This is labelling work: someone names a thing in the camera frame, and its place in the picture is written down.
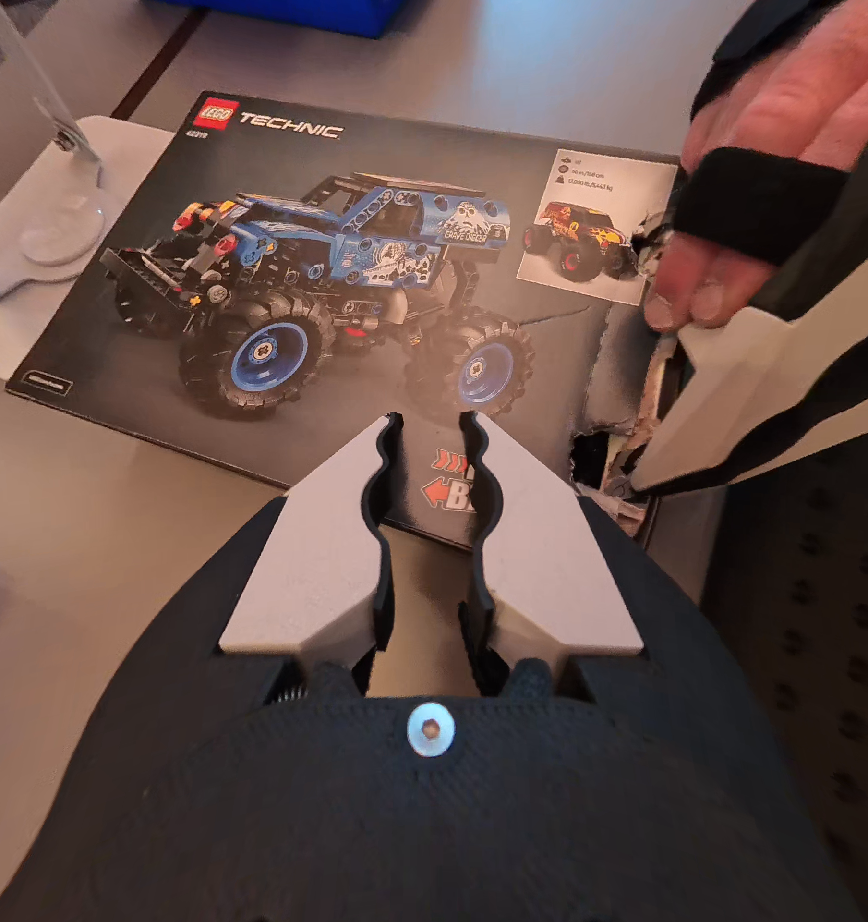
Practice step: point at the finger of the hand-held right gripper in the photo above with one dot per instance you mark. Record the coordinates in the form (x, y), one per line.
(751, 382)
(852, 439)

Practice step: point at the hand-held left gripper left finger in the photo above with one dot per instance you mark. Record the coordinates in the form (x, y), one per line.
(311, 576)

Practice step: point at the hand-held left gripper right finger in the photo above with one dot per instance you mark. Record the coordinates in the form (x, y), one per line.
(549, 576)

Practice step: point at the dark toy truck box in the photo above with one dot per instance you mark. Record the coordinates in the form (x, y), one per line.
(405, 158)

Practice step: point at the grey desk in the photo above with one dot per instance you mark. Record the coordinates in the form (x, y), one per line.
(477, 72)

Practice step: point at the person's right hand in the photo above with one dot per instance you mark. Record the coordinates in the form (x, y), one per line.
(801, 101)

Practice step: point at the white sign stand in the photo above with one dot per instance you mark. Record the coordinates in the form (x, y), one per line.
(117, 166)

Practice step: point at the blue storage bin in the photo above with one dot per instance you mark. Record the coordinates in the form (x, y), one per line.
(283, 14)

